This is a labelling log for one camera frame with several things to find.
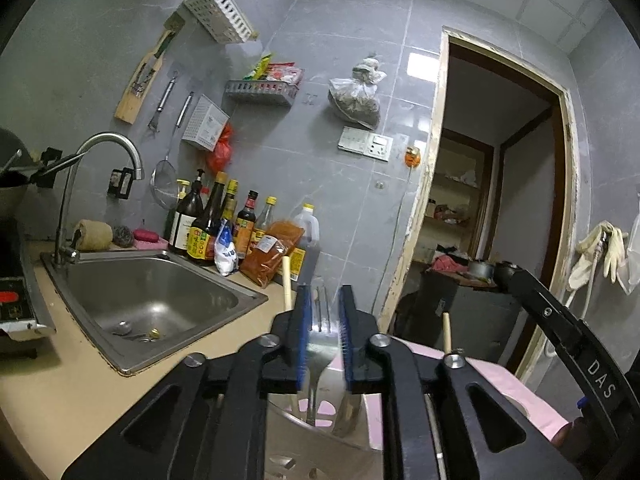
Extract pink floral tablecloth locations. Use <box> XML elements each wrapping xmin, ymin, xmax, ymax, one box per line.
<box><xmin>316</xmin><ymin>354</ymin><xmax>567</xmax><ymax>451</ymax></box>

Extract white rubber gloves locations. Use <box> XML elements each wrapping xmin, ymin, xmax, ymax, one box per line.
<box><xmin>567</xmin><ymin>221</ymin><xmax>628</xmax><ymax>292</ymax></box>

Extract grey wall spice shelf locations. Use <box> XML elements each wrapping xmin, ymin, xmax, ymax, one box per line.
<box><xmin>224</xmin><ymin>80</ymin><xmax>298</xmax><ymax>107</ymax></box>

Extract white wall switch panel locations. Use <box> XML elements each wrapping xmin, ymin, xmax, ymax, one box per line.
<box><xmin>337</xmin><ymin>127</ymin><xmax>393</xmax><ymax>162</ymax></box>

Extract dark soy sauce bottle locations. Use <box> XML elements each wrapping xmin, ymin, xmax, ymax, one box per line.
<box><xmin>186</xmin><ymin>171</ymin><xmax>228</xmax><ymax>266</ymax></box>

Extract white wall box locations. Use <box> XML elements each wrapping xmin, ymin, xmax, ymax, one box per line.
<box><xmin>182</xmin><ymin>94</ymin><xmax>229</xmax><ymax>152</ymax></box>

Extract mesh strainer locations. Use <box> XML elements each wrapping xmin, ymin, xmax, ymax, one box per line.
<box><xmin>150</xmin><ymin>91</ymin><xmax>194</xmax><ymax>210</ymax></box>

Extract wooden chopstick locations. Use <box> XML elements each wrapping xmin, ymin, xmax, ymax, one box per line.
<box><xmin>282</xmin><ymin>256</ymin><xmax>293</xmax><ymax>311</ymax></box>
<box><xmin>442</xmin><ymin>312</ymin><xmax>452</xmax><ymax>354</ymax></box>

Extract black wok pan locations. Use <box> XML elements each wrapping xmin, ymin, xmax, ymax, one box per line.
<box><xmin>0</xmin><ymin>128</ymin><xmax>84</xmax><ymax>220</ymax></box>

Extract dark grey cabinet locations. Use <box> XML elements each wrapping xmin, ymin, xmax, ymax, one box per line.
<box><xmin>392</xmin><ymin>271</ymin><xmax>522</xmax><ymax>365</ymax></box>

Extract steel kitchen sink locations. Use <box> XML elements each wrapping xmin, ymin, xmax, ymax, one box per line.
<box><xmin>40</xmin><ymin>250</ymin><xmax>268</xmax><ymax>376</ymax></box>

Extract white plastic utensil holder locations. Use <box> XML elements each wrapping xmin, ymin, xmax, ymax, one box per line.
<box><xmin>264</xmin><ymin>396</ymin><xmax>383</xmax><ymax>479</ymax></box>

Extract black cooking pot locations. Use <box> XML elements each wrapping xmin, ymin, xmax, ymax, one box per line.
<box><xmin>492</xmin><ymin>260</ymin><xmax>518</xmax><ymax>287</ymax></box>

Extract large oil jug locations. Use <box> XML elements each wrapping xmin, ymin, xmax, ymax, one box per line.
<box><xmin>291</xmin><ymin>203</ymin><xmax>320</xmax><ymax>288</ymax></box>

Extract metal fork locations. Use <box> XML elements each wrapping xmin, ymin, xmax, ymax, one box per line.
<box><xmin>306</xmin><ymin>278</ymin><xmax>340</xmax><ymax>426</ymax></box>

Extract person right hand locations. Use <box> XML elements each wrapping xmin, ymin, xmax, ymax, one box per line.
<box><xmin>551</xmin><ymin>417</ymin><xmax>591</xmax><ymax>462</ymax></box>

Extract clear hanging plastic bag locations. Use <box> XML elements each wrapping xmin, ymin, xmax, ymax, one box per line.
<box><xmin>617</xmin><ymin>216</ymin><xmax>640</xmax><ymax>296</ymax></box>

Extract white wall basket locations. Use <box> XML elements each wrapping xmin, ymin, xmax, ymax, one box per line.
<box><xmin>183</xmin><ymin>0</ymin><xmax>258</xmax><ymax>44</ymax></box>

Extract orange wall hook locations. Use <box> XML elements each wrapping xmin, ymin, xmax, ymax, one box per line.
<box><xmin>404</xmin><ymin>145</ymin><xmax>421</xmax><ymax>169</ymax></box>

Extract chrome faucet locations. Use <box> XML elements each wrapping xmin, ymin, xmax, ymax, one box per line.
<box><xmin>52</xmin><ymin>131</ymin><xmax>146</xmax><ymax>266</ymax></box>

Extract wooden knife holder board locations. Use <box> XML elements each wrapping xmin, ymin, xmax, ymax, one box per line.
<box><xmin>114</xmin><ymin>11</ymin><xmax>186</xmax><ymax>125</ymax></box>

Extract red plastic bag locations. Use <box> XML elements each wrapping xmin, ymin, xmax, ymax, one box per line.
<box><xmin>205</xmin><ymin>122</ymin><xmax>233</xmax><ymax>174</ymax></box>

